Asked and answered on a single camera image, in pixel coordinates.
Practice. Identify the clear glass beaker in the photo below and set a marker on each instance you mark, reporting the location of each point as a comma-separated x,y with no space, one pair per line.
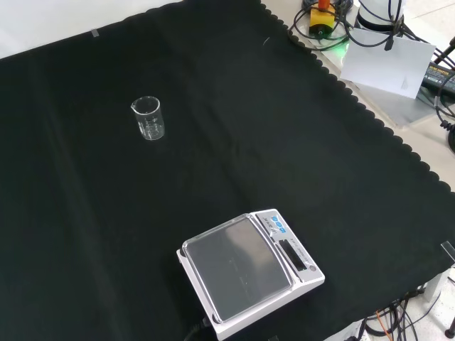
149,120

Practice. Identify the black bench cloth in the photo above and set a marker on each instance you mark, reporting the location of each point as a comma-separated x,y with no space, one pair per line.
142,199

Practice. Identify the white electronic balance steel pan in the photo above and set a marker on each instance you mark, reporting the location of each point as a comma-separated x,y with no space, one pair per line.
245,270

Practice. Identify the yellow stop button box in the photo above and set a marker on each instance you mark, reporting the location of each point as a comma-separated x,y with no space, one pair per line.
321,20

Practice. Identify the grey tape strip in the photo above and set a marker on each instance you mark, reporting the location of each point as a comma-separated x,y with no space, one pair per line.
95,33

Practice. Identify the pale white board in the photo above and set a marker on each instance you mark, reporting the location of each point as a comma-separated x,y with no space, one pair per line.
387,65

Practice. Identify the black power adapter yellow label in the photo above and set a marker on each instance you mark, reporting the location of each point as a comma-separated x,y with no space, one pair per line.
438,80

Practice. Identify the clear tape strip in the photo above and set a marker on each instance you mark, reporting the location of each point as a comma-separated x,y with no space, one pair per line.
448,251

